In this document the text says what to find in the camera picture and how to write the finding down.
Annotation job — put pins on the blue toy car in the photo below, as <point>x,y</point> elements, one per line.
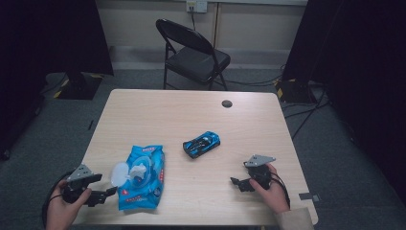
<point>201,144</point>

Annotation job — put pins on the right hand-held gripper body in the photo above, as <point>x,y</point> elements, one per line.
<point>260,174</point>

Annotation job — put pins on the white wall outlet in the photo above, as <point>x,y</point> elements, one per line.
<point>197,5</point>

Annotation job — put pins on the person's left hand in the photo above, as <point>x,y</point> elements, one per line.
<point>60,212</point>

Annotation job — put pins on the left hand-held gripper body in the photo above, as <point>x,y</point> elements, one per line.
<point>79,179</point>

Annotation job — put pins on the black folding chair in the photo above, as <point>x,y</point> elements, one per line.
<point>198,60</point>

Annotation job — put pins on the grey tape strip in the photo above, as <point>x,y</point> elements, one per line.
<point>308,196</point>

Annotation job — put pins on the blue wet wipes pack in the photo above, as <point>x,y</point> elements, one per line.
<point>150,191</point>

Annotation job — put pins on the black stand base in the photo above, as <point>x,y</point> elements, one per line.
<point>295,92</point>
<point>78,87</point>

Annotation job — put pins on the person's right hand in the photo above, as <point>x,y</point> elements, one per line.
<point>276,196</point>

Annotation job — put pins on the black curtain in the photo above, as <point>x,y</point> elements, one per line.
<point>48,48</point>
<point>360,64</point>

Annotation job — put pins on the black round table grommet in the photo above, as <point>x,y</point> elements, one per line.
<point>227,103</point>

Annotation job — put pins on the small black floor strip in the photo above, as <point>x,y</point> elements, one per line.
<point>91,124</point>

